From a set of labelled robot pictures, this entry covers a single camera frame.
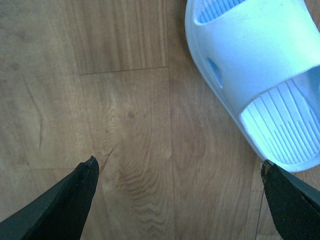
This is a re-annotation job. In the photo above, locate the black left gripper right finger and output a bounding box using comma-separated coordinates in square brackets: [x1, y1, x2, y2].
[260, 160, 320, 240]

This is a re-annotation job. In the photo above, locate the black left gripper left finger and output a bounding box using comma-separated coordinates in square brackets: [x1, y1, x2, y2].
[0, 156, 99, 240]

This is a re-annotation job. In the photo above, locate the light blue slipper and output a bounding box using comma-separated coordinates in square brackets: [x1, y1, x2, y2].
[185, 0, 320, 172]

